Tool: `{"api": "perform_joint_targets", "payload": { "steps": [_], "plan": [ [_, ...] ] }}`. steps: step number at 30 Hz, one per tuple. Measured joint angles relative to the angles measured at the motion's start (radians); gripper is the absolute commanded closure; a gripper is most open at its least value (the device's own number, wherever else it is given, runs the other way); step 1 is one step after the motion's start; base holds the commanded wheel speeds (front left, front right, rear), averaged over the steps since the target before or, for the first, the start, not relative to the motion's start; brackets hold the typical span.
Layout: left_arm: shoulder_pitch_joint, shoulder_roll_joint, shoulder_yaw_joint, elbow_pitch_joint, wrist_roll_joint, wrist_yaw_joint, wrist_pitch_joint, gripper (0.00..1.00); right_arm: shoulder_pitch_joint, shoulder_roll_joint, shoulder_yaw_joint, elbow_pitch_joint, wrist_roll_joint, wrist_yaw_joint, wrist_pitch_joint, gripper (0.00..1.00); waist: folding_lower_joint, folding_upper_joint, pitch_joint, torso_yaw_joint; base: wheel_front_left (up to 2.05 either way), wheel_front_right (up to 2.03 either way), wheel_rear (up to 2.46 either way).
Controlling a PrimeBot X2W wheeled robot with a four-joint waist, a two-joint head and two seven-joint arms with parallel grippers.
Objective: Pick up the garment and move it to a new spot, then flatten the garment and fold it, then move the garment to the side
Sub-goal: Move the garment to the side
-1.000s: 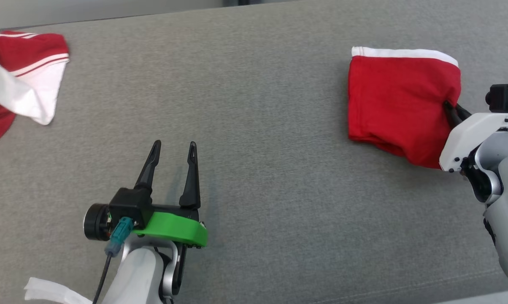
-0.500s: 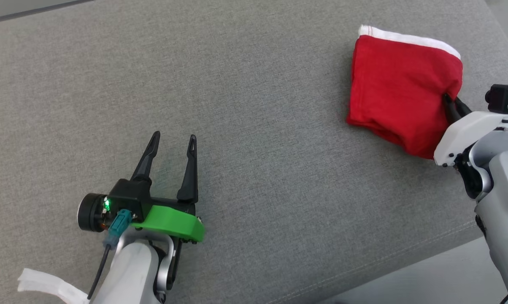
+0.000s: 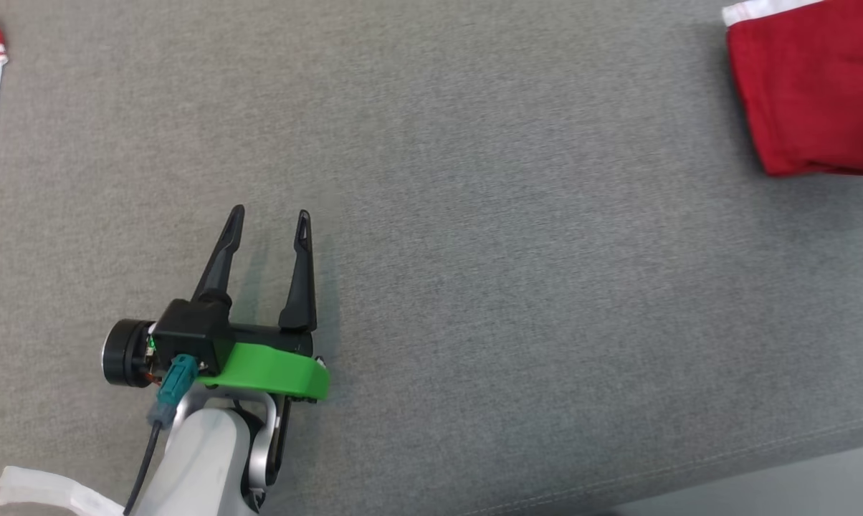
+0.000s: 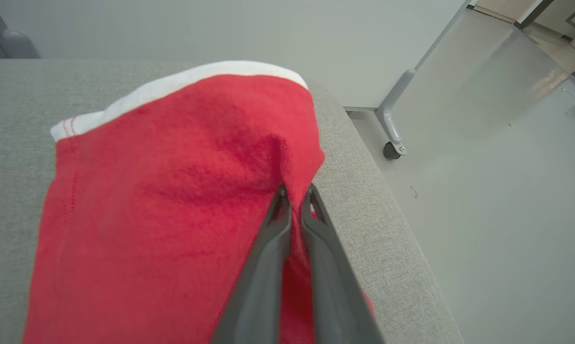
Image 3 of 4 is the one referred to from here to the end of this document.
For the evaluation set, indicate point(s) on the red shorts with white stripe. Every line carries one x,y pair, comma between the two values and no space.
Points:
811,86

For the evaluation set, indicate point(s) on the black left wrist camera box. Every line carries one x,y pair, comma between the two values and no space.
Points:
188,333

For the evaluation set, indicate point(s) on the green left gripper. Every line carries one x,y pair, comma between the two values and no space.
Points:
274,369

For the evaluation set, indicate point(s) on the white tape tag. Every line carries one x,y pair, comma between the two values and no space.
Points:
44,491

